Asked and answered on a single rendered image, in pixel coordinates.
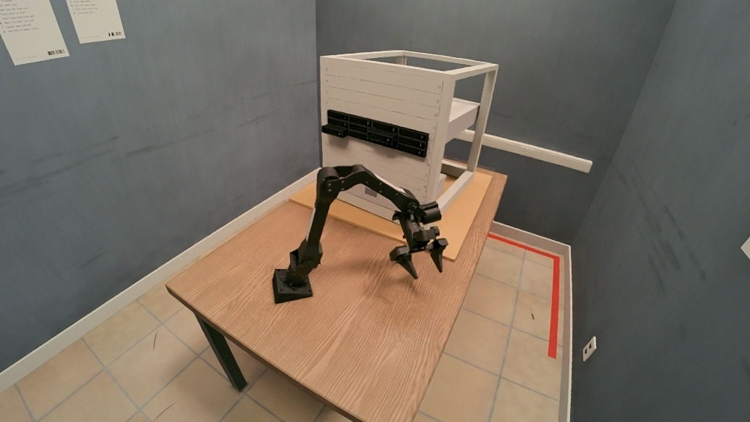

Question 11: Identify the tan flat board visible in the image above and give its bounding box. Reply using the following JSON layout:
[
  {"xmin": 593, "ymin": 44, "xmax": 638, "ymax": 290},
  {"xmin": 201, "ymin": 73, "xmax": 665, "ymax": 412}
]
[{"xmin": 289, "ymin": 172, "xmax": 492, "ymax": 262}]

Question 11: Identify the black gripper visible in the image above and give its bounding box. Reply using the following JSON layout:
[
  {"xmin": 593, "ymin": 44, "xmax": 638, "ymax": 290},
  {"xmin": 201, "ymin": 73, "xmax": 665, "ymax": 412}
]
[{"xmin": 390, "ymin": 224, "xmax": 449, "ymax": 279}]

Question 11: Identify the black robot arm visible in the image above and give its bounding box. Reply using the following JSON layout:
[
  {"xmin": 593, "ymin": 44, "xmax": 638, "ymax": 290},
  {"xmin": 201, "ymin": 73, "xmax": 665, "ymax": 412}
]
[{"xmin": 280, "ymin": 164, "xmax": 442, "ymax": 291}]

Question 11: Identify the white equipment rack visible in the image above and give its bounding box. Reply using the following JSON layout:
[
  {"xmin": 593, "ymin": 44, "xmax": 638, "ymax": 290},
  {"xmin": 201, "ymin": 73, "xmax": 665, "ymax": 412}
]
[{"xmin": 320, "ymin": 50, "xmax": 499, "ymax": 221}]

